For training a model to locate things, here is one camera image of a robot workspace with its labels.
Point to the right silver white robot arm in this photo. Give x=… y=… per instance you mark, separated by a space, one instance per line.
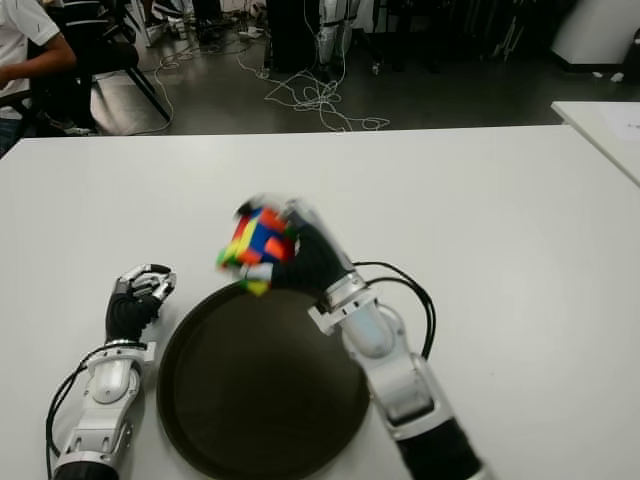
x=390 y=360

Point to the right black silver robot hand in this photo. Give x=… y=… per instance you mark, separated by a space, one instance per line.
x=315 y=265

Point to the multicoloured Rubik's cube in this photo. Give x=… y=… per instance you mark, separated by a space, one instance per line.
x=260 y=240

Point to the white cabinet with black base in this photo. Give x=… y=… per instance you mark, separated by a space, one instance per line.
x=600 y=30

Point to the white paper scrap on floor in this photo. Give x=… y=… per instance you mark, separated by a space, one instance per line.
x=617 y=77

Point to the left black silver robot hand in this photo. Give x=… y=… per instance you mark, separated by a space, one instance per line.
x=127 y=315

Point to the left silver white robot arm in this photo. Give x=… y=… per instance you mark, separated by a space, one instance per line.
x=107 y=380

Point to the white side table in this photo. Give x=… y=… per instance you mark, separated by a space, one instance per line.
x=595 y=125

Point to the seated person in white shirt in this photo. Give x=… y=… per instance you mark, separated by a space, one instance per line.
x=20 y=40

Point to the black metal-legged chair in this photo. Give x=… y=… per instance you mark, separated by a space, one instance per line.
x=110 y=55

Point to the black floor cabinet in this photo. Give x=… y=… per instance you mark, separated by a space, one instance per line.
x=292 y=35

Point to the silver humanoid robot legs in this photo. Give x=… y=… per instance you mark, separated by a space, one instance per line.
x=327 y=37

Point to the dark brown round plate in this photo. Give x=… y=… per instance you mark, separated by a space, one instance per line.
x=260 y=390

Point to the black office armchair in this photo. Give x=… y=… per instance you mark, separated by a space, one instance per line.
x=55 y=110

